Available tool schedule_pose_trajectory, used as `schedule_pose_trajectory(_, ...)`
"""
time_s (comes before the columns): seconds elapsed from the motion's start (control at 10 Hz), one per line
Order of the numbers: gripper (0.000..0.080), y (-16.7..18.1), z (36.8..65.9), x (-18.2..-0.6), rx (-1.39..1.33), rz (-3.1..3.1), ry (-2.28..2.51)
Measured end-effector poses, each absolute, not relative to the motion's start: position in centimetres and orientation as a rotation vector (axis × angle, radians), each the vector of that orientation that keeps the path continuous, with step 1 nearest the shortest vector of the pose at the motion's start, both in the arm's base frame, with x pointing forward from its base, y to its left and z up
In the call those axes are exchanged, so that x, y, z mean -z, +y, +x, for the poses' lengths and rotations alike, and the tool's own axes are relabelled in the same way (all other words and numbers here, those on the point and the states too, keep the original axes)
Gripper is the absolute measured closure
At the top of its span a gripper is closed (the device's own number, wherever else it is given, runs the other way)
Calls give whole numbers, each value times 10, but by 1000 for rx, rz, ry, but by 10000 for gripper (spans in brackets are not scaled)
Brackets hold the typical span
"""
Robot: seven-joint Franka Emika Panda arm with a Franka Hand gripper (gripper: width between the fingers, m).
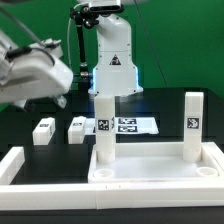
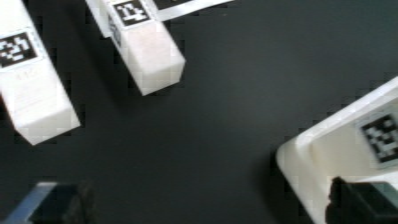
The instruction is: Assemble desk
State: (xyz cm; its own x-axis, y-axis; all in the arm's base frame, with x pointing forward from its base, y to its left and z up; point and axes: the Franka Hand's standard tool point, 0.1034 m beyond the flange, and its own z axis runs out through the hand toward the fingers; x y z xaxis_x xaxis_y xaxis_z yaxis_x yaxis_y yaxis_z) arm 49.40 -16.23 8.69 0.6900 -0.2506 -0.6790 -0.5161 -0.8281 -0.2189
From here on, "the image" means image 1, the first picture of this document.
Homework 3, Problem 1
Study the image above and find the black camera on mount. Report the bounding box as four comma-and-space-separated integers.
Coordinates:
88, 0, 123, 14

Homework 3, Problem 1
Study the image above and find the fiducial marker base sheet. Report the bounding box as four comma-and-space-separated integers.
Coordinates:
84, 116, 160, 136

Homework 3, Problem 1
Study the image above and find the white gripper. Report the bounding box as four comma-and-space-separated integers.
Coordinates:
0, 48, 73, 112

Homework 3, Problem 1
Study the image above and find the white desk tabletop tray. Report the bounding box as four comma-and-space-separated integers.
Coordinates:
88, 142, 224, 183

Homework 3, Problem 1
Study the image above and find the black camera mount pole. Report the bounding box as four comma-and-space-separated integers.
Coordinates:
69, 7, 100, 91

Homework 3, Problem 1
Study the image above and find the white U-shaped obstacle fence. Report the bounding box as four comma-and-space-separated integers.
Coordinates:
0, 147, 224, 210

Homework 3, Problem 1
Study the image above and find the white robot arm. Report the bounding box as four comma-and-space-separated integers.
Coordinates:
0, 0, 143, 108

